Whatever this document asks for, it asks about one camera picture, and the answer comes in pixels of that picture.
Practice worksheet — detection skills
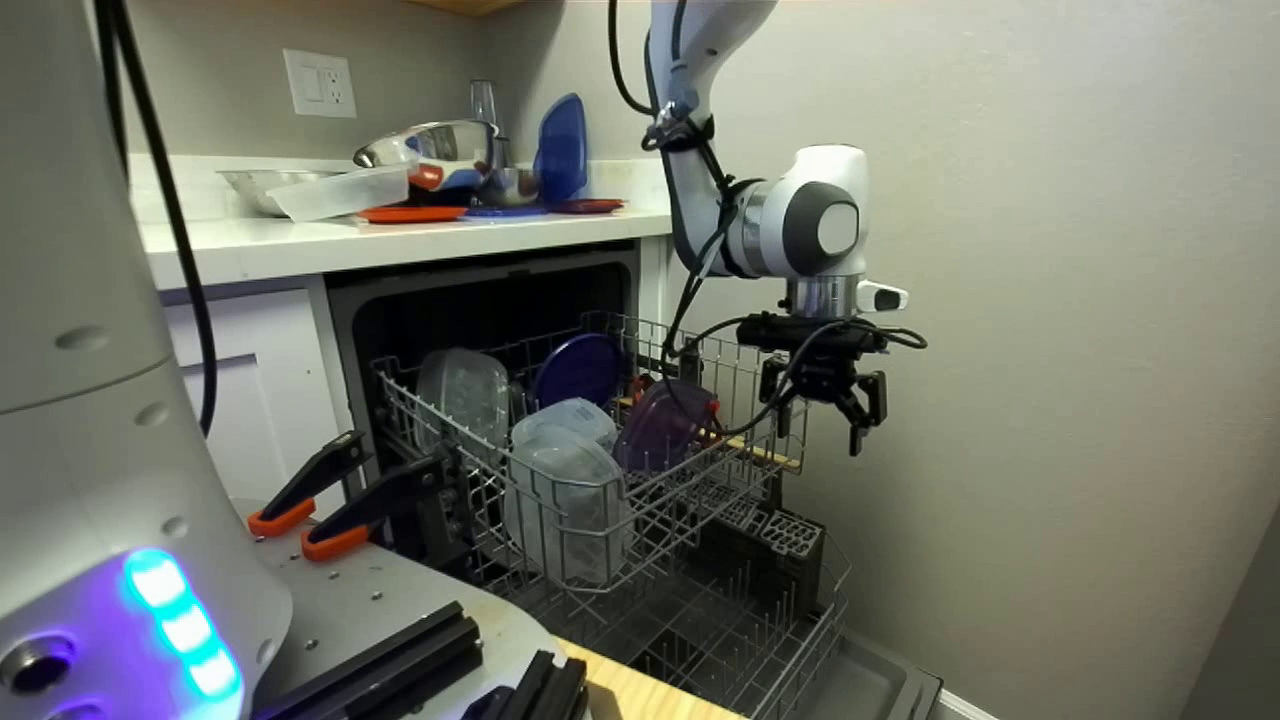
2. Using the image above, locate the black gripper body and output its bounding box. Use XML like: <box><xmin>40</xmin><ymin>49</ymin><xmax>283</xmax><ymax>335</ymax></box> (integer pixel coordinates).
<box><xmin>767</xmin><ymin>343</ymin><xmax>879</xmax><ymax>402</ymax></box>

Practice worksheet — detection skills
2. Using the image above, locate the wire dishwasher rack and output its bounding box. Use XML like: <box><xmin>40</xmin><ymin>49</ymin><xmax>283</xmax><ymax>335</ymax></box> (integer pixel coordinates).
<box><xmin>478</xmin><ymin>500</ymin><xmax>861</xmax><ymax>711</ymax></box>
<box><xmin>367</xmin><ymin>306</ymin><xmax>811</xmax><ymax>601</ymax></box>

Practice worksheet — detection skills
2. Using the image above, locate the dishwasher door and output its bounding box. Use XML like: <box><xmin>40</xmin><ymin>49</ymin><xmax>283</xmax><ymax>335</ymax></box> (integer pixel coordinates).
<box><xmin>506</xmin><ymin>531</ymin><xmax>953</xmax><ymax>720</ymax></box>

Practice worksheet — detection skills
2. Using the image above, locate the black dishwasher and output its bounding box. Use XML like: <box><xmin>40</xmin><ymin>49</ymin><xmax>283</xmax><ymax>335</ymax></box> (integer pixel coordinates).
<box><xmin>323</xmin><ymin>242</ymin><xmax>647</xmax><ymax>564</ymax></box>

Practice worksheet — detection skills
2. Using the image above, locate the yellow wooden utensil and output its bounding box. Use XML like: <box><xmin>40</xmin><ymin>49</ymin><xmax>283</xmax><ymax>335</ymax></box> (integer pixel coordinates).
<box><xmin>716</xmin><ymin>437</ymin><xmax>809</xmax><ymax>476</ymax></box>

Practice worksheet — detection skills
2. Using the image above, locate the purple plastic cup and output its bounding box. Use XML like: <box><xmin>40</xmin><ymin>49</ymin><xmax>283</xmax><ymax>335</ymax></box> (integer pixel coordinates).
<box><xmin>616</xmin><ymin>367</ymin><xmax>725</xmax><ymax>480</ymax></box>

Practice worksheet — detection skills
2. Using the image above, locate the dark cutlery basket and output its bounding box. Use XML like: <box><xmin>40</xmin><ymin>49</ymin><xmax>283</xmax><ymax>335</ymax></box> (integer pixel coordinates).
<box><xmin>716</xmin><ymin>503</ymin><xmax>831</xmax><ymax>618</ymax></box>

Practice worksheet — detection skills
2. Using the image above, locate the clear lidded plastic container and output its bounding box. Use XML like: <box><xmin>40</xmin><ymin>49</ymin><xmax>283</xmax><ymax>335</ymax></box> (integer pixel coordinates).
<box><xmin>509</xmin><ymin>390</ymin><xmax>639</xmax><ymax>586</ymax></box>

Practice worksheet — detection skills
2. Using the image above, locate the clear round plastic container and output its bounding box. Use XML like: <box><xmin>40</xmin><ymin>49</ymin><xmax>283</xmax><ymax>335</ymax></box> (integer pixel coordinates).
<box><xmin>418</xmin><ymin>343</ymin><xmax>522</xmax><ymax>450</ymax></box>

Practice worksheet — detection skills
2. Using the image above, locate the blue plastic plate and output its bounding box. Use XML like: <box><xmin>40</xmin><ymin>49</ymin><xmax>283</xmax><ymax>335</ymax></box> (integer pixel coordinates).
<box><xmin>528</xmin><ymin>89</ymin><xmax>598</xmax><ymax>205</ymax></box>

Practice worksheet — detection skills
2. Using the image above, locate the wooden board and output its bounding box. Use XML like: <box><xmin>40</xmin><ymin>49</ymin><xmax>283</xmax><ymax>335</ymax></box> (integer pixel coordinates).
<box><xmin>555</xmin><ymin>637</ymin><xmax>752</xmax><ymax>720</ymax></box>

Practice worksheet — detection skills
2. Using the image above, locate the black aluminium extrusion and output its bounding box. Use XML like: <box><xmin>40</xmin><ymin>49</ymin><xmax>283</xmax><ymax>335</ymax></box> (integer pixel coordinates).
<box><xmin>258</xmin><ymin>597</ymin><xmax>487</xmax><ymax>720</ymax></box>
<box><xmin>461</xmin><ymin>647</ymin><xmax>593</xmax><ymax>720</ymax></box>

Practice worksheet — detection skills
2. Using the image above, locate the red plastic lid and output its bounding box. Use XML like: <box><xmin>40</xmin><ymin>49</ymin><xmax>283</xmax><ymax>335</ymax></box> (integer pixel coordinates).
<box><xmin>356</xmin><ymin>201</ymin><xmax>473</xmax><ymax>228</ymax></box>

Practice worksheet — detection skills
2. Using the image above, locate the small stainless steel bowl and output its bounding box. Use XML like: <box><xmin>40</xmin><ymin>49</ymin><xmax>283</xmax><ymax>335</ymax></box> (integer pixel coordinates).
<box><xmin>347</xmin><ymin>115</ymin><xmax>506</xmax><ymax>171</ymax></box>

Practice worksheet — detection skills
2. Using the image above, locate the black clamp with orange grips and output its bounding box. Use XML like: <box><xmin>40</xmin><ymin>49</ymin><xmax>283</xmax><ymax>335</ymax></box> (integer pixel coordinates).
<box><xmin>298</xmin><ymin>455</ymin><xmax>448</xmax><ymax>568</ymax></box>
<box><xmin>244</xmin><ymin>428</ymin><xmax>373</xmax><ymax>544</ymax></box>

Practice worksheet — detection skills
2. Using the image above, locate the clear container with red lid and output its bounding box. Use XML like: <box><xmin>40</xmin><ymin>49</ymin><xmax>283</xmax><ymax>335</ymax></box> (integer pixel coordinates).
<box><xmin>262</xmin><ymin>161</ymin><xmax>418</xmax><ymax>228</ymax></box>

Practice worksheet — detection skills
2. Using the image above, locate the white base cabinet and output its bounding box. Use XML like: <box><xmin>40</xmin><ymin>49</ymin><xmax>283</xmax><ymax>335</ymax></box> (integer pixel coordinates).
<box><xmin>157</xmin><ymin>274</ymin><xmax>351</xmax><ymax>510</ymax></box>

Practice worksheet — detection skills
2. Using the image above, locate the empty clear plastic container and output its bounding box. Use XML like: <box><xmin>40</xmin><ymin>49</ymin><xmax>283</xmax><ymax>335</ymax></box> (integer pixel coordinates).
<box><xmin>218</xmin><ymin>161</ymin><xmax>311</xmax><ymax>205</ymax></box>

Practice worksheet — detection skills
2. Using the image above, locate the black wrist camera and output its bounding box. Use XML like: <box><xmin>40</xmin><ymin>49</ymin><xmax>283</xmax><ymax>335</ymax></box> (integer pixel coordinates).
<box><xmin>736</xmin><ymin>306</ymin><xmax>893</xmax><ymax>360</ymax></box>

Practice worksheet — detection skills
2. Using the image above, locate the black robot wrist cable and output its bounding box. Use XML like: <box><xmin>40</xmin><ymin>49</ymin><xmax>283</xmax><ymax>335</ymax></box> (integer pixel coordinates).
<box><xmin>605</xmin><ymin>0</ymin><xmax>934</xmax><ymax>444</ymax></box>

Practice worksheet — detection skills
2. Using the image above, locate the white wall outlet plate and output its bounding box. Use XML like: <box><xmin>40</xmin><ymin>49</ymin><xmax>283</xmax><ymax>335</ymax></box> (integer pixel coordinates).
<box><xmin>279</xmin><ymin>45</ymin><xmax>361</xmax><ymax>122</ymax></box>
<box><xmin>466</xmin><ymin>81</ymin><xmax>506</xmax><ymax>128</ymax></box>

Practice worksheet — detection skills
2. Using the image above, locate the thick black power cable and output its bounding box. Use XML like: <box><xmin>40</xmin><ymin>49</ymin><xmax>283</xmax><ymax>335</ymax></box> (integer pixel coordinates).
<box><xmin>88</xmin><ymin>0</ymin><xmax>221</xmax><ymax>439</ymax></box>

